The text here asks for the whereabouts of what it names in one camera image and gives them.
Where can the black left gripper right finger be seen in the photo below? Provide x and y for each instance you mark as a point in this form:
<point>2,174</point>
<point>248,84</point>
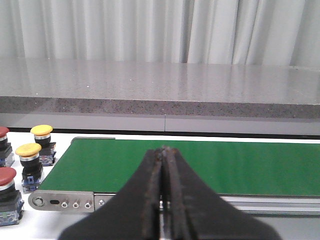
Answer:
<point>199,213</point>

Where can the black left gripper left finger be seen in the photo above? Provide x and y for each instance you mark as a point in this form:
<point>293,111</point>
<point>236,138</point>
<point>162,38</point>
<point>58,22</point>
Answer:
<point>132,214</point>

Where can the yellow mushroom push button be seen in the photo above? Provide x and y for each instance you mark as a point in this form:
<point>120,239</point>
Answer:
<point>42,136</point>
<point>32,173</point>

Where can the red mushroom push button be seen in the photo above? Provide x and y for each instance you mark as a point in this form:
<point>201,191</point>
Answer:
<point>6,152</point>
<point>11,203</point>

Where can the green conveyor belt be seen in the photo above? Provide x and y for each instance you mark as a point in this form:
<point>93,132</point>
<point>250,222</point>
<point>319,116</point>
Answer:
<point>103,165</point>

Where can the grey stone counter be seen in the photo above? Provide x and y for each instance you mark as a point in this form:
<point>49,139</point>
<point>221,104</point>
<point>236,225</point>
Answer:
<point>159,97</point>

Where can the white pleated curtain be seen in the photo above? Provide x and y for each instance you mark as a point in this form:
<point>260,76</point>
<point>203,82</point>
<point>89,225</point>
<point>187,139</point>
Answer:
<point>248,32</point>

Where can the aluminium conveyor frame rail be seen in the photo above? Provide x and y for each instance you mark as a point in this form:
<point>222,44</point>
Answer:
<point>88,202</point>

